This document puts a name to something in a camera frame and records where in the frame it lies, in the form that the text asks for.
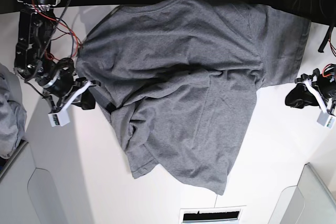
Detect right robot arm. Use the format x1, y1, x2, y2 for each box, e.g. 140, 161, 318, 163
14, 0, 96, 112

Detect white bin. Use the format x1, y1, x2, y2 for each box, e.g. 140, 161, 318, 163
1, 142, 68, 223
269, 163, 336, 224

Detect white bin left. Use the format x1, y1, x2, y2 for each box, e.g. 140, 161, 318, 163
1, 142, 68, 223

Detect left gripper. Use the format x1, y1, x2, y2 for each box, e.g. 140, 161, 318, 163
285, 68, 335, 114

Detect grey clothes pile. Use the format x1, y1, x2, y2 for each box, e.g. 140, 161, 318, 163
1, 65, 27, 159

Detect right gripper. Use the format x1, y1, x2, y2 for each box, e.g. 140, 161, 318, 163
41, 71, 96, 111

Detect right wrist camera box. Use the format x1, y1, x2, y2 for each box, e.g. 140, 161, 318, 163
48, 110, 70, 127

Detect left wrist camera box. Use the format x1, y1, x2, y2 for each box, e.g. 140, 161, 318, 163
317, 112, 335, 129

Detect grey t-shirt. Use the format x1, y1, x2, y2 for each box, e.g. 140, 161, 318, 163
76, 0, 311, 195

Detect white bin right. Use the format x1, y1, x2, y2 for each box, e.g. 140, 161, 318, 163
269, 163, 336, 224

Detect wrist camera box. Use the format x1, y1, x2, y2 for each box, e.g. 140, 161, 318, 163
317, 112, 335, 129
48, 110, 70, 127

